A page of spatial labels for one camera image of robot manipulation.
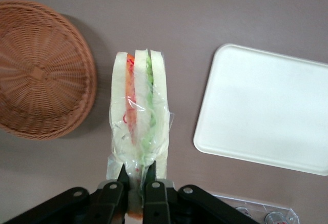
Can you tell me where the round brown wicker basket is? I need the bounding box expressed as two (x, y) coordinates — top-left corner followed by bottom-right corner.
(0, 0), (98, 141)

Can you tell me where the triangle sandwich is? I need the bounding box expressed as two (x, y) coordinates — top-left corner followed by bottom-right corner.
(106, 48), (176, 221)

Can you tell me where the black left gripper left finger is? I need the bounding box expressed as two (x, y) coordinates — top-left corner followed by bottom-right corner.
(2, 162), (130, 224)

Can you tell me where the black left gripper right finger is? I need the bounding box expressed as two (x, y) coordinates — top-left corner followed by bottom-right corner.
(141, 160), (260, 224)

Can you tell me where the clear acrylic bottle rack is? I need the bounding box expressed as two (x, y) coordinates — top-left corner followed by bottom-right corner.
(208, 190), (301, 224)

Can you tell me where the beige plastic tray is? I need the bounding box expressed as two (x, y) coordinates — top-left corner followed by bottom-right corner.
(192, 43), (328, 177)

